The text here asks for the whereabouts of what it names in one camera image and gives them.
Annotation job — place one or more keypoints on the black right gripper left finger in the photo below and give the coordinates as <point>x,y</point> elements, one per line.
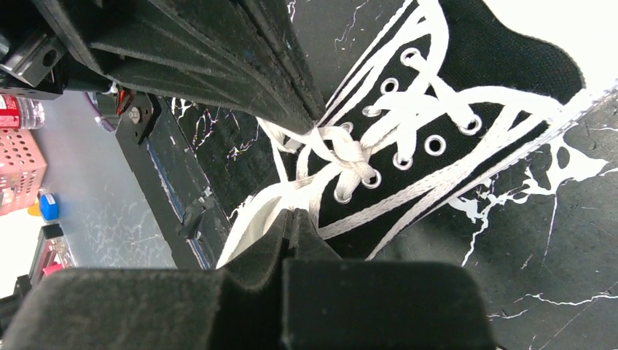
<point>237,306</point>

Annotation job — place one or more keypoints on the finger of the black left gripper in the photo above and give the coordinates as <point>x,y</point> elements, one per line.
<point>204,51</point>
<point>273,23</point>

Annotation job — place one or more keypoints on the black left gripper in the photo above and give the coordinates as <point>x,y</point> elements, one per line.
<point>36,64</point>

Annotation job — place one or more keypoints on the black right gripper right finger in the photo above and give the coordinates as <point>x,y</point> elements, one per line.
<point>332,303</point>

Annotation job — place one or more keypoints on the black and white sneaker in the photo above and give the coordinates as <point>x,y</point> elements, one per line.
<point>528,69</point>

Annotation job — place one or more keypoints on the white shoelace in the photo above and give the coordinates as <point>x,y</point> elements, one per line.
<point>307,163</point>

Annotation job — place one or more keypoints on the pink perforated basket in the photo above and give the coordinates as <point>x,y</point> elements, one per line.
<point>22,170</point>

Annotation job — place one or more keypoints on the blue round object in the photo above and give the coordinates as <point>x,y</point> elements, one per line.
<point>49,207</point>

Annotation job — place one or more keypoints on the black metal base frame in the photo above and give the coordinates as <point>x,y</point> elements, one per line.
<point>176,189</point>

